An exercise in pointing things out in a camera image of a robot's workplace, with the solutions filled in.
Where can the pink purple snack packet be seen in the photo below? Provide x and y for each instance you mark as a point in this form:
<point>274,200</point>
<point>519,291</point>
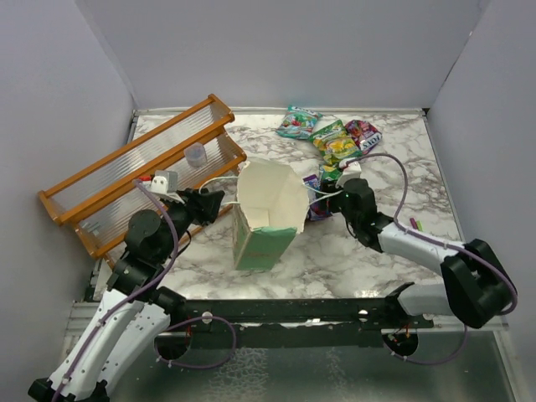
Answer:
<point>365,135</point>

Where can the green paper gift bag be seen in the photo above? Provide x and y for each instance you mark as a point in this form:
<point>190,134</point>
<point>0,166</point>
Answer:
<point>269,211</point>

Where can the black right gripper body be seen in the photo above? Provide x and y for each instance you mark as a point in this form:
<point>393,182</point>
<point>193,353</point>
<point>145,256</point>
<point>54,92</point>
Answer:
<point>337,203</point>

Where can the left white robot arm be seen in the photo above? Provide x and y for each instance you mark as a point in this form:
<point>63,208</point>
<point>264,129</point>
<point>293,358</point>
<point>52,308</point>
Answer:
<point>134,308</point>

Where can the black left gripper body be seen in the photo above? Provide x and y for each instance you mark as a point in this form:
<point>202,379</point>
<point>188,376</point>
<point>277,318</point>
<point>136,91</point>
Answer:
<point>182,212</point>

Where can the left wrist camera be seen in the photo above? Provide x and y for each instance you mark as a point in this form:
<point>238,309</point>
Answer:
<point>163,183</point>

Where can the colourful pen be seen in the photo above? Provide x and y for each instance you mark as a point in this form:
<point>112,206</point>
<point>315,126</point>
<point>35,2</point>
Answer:
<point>416,224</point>

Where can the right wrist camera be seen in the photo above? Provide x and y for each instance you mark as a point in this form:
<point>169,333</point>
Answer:
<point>349,169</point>

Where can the dark green snack packet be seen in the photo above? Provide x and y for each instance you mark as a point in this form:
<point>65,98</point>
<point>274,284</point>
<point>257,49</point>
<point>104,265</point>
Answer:
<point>329,173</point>

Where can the small clear plastic cup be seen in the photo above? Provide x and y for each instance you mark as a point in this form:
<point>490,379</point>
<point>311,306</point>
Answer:
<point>196,155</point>

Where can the teal snack packet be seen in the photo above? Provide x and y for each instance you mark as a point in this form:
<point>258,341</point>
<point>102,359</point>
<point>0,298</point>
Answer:
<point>298,123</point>

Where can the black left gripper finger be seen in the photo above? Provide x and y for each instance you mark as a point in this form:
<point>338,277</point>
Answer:
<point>204,199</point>
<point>205,213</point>

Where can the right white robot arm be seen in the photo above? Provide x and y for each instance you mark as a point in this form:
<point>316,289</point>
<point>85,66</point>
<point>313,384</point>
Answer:
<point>475,286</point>

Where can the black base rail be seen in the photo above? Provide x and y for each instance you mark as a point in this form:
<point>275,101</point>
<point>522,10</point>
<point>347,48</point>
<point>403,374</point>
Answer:
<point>294,323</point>

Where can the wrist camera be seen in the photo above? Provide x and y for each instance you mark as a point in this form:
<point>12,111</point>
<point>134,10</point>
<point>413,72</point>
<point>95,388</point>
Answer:
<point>163,183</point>
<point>349,169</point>

